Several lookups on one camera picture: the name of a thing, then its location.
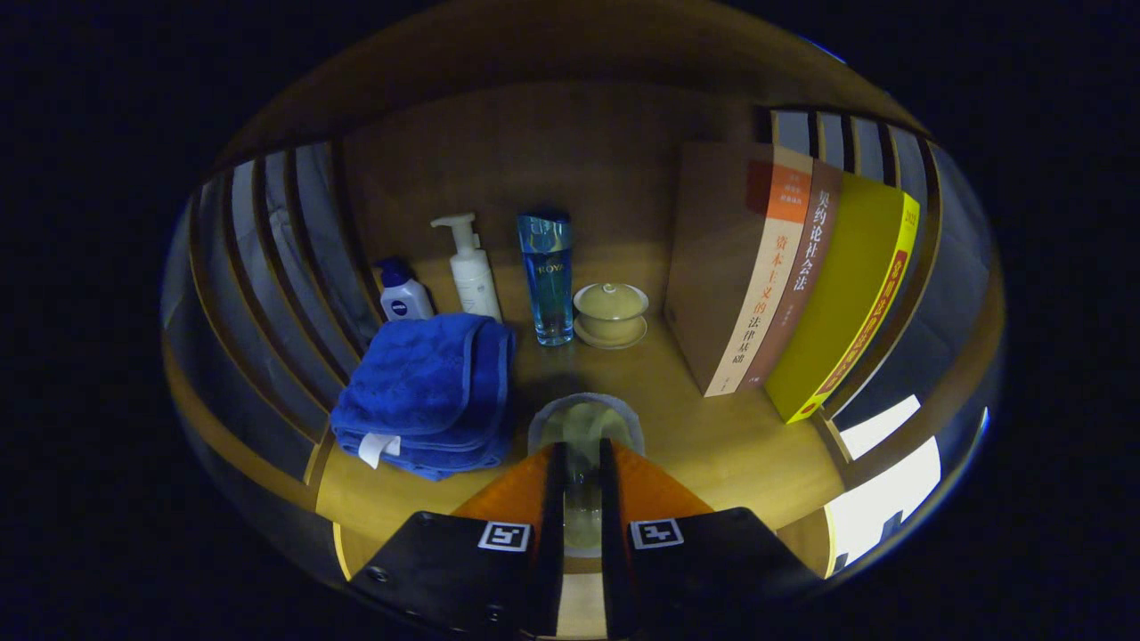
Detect wooden cabinet with slatted shelf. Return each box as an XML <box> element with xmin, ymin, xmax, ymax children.
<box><xmin>162</xmin><ymin>0</ymin><xmax>1007</xmax><ymax>588</ymax></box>

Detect white side table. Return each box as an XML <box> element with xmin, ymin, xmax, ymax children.
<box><xmin>824</xmin><ymin>394</ymin><xmax>943</xmax><ymax>571</ymax></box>

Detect small white bottle blue cap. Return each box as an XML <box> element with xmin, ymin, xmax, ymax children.
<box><xmin>372</xmin><ymin>257</ymin><xmax>436</xmax><ymax>322</ymax></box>

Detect beige book orange label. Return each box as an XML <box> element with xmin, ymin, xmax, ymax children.
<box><xmin>664</xmin><ymin>142</ymin><xmax>814</xmax><ymax>398</ymax></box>

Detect beige lidded teacup with saucer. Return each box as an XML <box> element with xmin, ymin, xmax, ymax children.
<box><xmin>573</xmin><ymin>282</ymin><xmax>650</xmax><ymax>350</ymax></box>

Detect white pump bottle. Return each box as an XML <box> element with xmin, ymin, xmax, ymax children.
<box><xmin>431</xmin><ymin>213</ymin><xmax>502</xmax><ymax>323</ymax></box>

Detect wooden countertop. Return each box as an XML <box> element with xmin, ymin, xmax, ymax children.
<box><xmin>316</xmin><ymin>254</ymin><xmax>847</xmax><ymax>580</ymax></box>

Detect brown book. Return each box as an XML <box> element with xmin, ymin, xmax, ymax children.
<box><xmin>737</xmin><ymin>160</ymin><xmax>844</xmax><ymax>390</ymax></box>

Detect folded blue towel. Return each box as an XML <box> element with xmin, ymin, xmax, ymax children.
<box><xmin>330</xmin><ymin>312</ymin><xmax>517</xmax><ymax>482</ymax></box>

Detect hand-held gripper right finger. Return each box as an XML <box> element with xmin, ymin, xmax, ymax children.
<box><xmin>598</xmin><ymin>438</ymin><xmax>825</xmax><ymax>637</ymax></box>

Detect yellow book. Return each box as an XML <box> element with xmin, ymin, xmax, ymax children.
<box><xmin>764</xmin><ymin>172</ymin><xmax>921</xmax><ymax>424</ymax></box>

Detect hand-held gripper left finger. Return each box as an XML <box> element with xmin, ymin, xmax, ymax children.
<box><xmin>349</xmin><ymin>441</ymin><xmax>568</xmax><ymax>637</ymax></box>

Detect blue glass bottle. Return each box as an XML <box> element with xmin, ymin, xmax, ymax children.
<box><xmin>517</xmin><ymin>211</ymin><xmax>575</xmax><ymax>346</ymax></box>

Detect small green vase stone base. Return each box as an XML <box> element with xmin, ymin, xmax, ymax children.
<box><xmin>527</xmin><ymin>392</ymin><xmax>646</xmax><ymax>557</ymax></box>

